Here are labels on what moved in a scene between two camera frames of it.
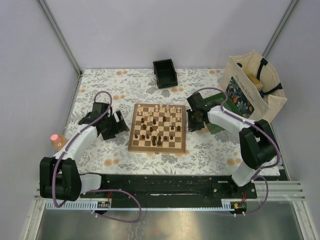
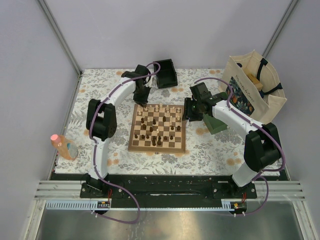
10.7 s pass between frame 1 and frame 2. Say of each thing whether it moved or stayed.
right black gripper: moved
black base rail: stayed
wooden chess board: stayed
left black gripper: moved
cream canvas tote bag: stayed
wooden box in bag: stayed
